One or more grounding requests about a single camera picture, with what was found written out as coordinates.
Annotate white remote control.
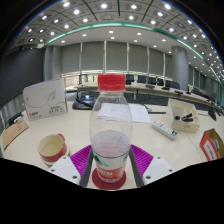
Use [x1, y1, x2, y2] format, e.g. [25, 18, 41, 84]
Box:
[151, 120, 179, 141]

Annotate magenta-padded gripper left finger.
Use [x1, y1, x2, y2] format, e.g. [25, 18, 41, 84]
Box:
[48, 144, 95, 188]

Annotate black power adapter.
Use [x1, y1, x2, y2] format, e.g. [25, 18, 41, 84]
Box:
[7, 111, 25, 127]

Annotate red and cream mug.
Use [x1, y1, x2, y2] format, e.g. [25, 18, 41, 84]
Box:
[36, 133, 71, 167]

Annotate black conference phone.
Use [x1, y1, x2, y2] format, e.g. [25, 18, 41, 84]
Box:
[72, 90, 101, 111]

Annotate long curved conference desk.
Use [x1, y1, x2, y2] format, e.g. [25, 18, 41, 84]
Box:
[74, 81, 224, 113]

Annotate row of black office chairs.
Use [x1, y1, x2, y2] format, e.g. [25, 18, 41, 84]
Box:
[124, 73, 214, 98]

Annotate red-sided open cardboard box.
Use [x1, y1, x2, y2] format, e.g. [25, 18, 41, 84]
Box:
[199, 128, 224, 162]

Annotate small beige open box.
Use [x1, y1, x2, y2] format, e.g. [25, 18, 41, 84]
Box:
[166, 98, 201, 133]

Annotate white paper sheet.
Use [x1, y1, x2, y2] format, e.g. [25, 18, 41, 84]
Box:
[96, 103, 153, 124]

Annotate ceiling spot lights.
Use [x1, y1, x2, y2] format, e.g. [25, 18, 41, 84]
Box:
[16, 0, 224, 74]

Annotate clear red-capped water bottle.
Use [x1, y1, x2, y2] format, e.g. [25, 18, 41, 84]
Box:
[88, 73, 134, 184]

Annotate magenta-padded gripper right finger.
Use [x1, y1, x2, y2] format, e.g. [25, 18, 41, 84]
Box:
[129, 144, 175, 188]

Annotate white copy paper box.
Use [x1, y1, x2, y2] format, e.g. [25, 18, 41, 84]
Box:
[22, 78, 69, 122]

